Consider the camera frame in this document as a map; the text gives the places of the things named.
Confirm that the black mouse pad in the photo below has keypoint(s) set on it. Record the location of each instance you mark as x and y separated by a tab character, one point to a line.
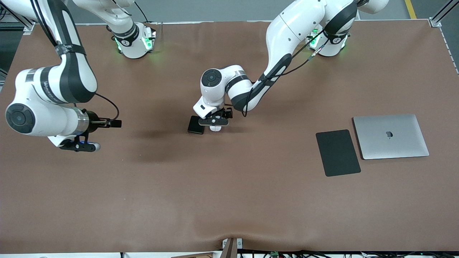
338	153

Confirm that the white computer mouse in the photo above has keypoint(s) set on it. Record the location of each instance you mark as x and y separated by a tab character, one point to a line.
215	128

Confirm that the silver post bracket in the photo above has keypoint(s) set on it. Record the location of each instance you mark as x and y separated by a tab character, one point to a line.
239	243

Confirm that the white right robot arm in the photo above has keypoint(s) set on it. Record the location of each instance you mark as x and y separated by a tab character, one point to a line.
43	118

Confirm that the brown table cover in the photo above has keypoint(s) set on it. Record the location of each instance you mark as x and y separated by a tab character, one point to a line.
229	193

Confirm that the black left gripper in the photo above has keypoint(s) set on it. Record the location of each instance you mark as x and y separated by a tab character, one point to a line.
227	113

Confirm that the silver laptop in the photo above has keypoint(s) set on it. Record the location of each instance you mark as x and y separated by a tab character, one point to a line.
391	138

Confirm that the brown mount post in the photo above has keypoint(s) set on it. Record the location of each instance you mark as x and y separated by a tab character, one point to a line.
230	251

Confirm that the aluminium frame post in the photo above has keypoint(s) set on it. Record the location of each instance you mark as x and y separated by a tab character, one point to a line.
443	12
21	21

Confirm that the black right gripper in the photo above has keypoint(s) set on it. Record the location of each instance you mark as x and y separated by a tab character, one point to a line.
93	118

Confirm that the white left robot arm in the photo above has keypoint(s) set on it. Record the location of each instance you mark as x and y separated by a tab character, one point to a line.
287	28

